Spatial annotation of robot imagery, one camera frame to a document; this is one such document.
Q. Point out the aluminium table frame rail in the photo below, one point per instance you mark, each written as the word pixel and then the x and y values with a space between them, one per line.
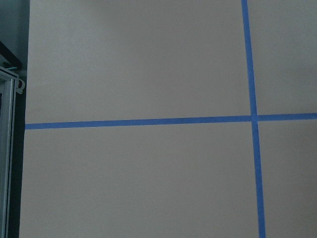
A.
pixel 8 81

